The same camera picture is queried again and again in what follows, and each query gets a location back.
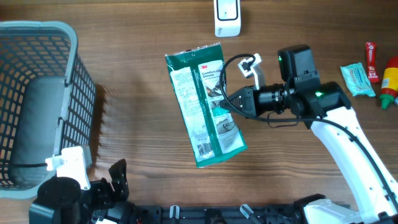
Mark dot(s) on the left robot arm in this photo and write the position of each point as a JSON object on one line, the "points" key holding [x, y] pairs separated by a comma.
{"points": [[61, 200]]}

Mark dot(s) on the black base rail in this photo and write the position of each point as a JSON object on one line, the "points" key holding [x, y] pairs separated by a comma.
{"points": [[270, 213]]}

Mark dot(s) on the sriracha bottle green cap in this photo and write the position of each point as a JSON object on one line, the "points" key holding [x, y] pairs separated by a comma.
{"points": [[389, 83]]}

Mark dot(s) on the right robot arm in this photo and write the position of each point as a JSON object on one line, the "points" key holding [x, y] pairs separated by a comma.
{"points": [[325, 109]]}

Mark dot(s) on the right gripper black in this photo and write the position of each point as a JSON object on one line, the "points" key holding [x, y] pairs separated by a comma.
{"points": [[247, 104]]}

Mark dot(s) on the teal wet wipes pack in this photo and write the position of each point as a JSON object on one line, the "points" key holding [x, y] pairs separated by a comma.
{"points": [[356, 80]]}

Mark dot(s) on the green 3M gloves package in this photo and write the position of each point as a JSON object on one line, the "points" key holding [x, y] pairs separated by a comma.
{"points": [[195, 78]]}

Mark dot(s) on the grey plastic shopping basket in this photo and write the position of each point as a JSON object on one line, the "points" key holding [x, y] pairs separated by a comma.
{"points": [[47, 102]]}

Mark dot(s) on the white barcode scanner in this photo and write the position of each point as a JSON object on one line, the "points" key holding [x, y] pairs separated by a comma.
{"points": [[227, 14]]}

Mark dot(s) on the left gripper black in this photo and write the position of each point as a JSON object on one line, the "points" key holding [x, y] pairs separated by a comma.
{"points": [[118, 173]]}

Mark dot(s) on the red Nescafe stick sachet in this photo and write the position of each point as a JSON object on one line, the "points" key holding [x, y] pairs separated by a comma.
{"points": [[371, 65]]}

